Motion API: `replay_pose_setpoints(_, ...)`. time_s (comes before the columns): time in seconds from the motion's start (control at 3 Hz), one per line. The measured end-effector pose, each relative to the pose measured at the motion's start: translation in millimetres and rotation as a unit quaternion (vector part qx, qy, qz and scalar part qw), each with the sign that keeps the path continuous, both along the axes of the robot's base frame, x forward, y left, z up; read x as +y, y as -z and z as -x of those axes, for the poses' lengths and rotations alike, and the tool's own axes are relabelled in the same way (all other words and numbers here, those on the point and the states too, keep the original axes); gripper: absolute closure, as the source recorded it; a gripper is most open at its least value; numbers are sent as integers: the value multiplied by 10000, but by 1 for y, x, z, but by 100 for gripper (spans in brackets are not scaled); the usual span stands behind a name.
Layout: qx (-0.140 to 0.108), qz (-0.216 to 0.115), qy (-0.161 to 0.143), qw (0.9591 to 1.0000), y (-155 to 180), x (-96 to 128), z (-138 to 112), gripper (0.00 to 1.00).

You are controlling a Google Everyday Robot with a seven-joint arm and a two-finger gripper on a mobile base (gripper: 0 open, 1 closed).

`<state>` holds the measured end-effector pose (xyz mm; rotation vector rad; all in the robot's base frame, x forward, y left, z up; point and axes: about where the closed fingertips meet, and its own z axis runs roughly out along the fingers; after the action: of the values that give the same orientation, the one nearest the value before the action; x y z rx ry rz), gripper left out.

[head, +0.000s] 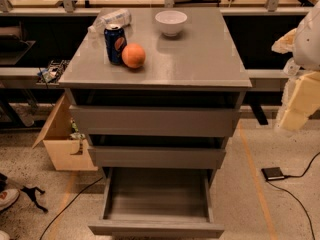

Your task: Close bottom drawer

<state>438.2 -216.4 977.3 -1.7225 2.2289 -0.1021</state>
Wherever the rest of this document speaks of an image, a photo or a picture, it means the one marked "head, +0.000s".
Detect grey drawer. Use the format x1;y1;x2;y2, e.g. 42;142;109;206
68;89;240;138
88;135;225;169
88;168;224;238

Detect grey top drawer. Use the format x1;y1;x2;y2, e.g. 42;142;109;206
68;89;240;138

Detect black foot pedal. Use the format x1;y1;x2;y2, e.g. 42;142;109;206
261;167;285;181

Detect grey middle drawer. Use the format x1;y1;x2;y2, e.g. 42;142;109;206
88;135;225;169

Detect white ceramic bowl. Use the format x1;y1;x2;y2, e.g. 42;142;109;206
155;10;188;37

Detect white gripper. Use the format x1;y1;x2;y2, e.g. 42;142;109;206
271;28;320;132

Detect blue pepsi can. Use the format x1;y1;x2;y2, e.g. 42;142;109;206
104;24;127;65

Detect orange fruit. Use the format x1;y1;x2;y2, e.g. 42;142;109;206
122;43;146;69

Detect white sneaker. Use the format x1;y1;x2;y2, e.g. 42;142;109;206
0;189;20;211

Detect black strap on floor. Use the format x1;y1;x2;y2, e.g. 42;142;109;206
20;185;49;214

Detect grey drawer cabinet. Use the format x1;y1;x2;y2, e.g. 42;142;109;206
58;6;253;172

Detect black floor cable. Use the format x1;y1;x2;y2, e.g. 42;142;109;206
38;175;105;240

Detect grey bottom drawer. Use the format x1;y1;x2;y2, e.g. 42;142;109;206
88;168;224;238

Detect cardboard box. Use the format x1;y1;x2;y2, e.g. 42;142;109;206
33;94;97;171

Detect black pedal cable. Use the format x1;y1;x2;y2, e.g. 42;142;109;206
266;150;320;240

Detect clear plastic water bottle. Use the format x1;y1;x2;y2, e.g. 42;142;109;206
88;9;132;34

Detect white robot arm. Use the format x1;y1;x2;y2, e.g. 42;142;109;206
271;1;320;134

